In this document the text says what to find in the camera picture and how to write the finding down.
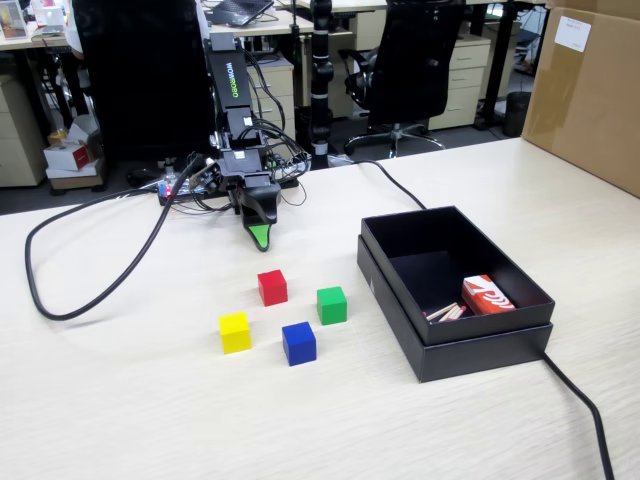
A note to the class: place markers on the green wooden cube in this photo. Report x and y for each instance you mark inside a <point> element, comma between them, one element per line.
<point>331,306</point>

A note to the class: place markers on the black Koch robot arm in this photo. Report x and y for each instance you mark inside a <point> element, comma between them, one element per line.
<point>232,80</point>

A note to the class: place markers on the yellow wooden cube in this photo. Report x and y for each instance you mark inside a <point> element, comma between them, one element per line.
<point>235,334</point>

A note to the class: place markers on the orange white matchbox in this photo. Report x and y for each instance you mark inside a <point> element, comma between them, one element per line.
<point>487,296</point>

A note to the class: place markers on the black high-back office chair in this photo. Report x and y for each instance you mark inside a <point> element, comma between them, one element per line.
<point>145,75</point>

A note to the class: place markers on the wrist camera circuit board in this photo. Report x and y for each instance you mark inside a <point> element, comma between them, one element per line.
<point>206,175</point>

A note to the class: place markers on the black open box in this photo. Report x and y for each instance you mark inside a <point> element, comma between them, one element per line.
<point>480,357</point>

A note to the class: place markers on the black mesh trash bin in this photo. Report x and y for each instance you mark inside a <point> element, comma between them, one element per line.
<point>517,115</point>

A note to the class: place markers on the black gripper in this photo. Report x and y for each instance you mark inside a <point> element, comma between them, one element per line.
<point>242,165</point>

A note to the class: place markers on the beige office desk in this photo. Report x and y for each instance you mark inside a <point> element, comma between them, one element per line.
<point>235,31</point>
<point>360,4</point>

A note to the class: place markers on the small white box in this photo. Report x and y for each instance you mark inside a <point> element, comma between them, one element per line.
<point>51,17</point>

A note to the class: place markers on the beige drawer pedestal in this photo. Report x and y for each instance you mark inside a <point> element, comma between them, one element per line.
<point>20,140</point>
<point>278,85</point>
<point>467,75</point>

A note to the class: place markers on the large brown cardboard box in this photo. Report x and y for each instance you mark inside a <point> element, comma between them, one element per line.
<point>590,115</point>

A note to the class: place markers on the black laptop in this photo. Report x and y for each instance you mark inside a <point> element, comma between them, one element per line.
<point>240,11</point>

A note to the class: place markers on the open white carton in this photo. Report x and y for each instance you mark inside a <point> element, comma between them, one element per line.
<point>82,127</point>

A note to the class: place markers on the wooden match red tip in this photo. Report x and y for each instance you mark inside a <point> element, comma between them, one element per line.
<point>448,313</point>
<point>442,310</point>
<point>455,315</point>

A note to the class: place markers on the robot controller circuit board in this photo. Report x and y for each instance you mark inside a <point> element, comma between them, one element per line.
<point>172,192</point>

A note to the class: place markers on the white red small carton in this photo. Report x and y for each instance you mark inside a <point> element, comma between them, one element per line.
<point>62,157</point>

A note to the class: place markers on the black mesh office chair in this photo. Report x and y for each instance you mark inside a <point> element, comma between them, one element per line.
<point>415,65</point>

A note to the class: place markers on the black segmented pole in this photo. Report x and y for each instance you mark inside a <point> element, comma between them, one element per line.
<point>321,100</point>

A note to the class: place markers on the clear acrylic photo stand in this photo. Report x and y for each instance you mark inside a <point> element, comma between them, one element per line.
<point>12,20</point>

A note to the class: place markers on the flat brown carton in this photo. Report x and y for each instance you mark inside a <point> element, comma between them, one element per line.
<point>75,181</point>

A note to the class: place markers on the black cardboard box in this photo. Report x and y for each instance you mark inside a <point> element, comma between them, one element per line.
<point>425,235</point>

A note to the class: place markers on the white shipping label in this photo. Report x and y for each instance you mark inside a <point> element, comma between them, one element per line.
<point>573,34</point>

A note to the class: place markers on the blue wooden cube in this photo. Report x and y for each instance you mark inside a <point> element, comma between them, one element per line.
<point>299,346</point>

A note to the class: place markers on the red wooden cube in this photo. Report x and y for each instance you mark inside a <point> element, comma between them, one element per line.
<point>272,289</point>

